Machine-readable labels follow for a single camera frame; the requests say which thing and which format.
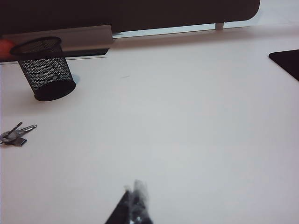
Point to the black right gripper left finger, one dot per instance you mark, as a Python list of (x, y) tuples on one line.
[(119, 211)]

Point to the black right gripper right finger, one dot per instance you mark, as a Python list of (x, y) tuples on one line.
[(141, 203)]

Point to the bunch of silver keys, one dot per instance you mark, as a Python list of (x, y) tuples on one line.
[(21, 141)]

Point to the black mesh basket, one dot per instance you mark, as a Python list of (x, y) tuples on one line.
[(46, 70)]

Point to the brown desk partition panel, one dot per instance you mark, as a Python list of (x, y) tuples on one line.
[(140, 11)]

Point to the orange fruit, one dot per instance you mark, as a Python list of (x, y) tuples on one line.
[(4, 46)]

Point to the black flat mat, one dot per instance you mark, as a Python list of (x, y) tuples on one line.
[(288, 61)]

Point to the grey partition support post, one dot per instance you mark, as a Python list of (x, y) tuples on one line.
[(219, 26)]

